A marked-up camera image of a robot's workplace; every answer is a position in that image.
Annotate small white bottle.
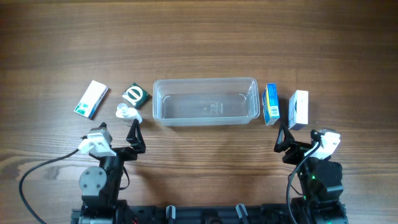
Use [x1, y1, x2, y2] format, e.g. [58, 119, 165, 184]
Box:
[116, 103, 143, 123]

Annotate left black cable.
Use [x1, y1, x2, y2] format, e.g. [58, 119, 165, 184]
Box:
[18, 148, 80, 224]

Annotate white Panadol box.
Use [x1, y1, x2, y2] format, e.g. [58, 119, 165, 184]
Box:
[74, 80, 109, 119]

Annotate black cable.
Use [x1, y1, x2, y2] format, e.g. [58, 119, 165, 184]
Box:
[18, 148, 80, 224]
[285, 141, 322, 224]

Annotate white medicine box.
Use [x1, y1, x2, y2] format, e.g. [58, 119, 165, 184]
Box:
[288, 90, 309, 131]

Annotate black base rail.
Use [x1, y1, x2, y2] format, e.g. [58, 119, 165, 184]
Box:
[70, 203, 296, 224]

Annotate blue medicine box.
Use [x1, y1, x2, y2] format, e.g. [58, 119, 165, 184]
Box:
[262, 83, 280, 126]

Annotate green Zam-Buk box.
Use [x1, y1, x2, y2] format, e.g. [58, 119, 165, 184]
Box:
[121, 83, 150, 110]

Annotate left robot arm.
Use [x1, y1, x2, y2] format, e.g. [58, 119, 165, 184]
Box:
[71, 119, 146, 224]

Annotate right black cable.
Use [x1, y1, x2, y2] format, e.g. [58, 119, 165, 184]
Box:
[285, 141, 322, 224]

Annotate clear plastic container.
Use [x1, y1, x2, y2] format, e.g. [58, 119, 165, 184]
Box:
[152, 77, 261, 126]

